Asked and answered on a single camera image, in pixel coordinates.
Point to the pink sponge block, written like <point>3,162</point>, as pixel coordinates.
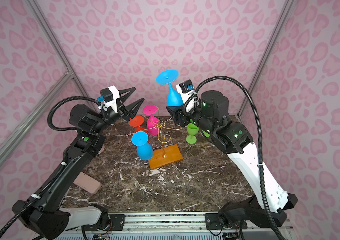
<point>87,183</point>

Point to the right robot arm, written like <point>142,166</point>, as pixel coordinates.
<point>234,140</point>

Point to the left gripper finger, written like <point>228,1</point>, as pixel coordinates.
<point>125,94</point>
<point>132,109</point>

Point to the diagonal aluminium frame bar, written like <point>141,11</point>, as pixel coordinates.
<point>30,120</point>

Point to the red wine glass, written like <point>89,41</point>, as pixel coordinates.
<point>136,123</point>

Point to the gold wire glass rack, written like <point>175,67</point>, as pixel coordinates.
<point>161,126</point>

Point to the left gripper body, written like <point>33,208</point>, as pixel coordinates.
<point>122,113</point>

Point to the pink pen holder cup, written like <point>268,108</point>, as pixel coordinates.
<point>101,150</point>

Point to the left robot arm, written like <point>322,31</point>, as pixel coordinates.
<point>42,211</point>

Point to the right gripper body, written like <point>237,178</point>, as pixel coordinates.
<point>180,114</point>

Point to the green wine glass front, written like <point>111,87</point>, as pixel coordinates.
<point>192,131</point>

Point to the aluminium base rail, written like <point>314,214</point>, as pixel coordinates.
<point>170,226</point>

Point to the blue wine glass front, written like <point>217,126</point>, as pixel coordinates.
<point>167,77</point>

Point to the magenta wine glass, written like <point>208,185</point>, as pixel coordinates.
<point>152,120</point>

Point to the wooden rack base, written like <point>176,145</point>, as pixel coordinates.
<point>165,156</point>

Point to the blue wine glass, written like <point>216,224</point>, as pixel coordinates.
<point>167,77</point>
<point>144,149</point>

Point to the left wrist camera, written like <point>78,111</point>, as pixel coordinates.
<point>108,98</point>

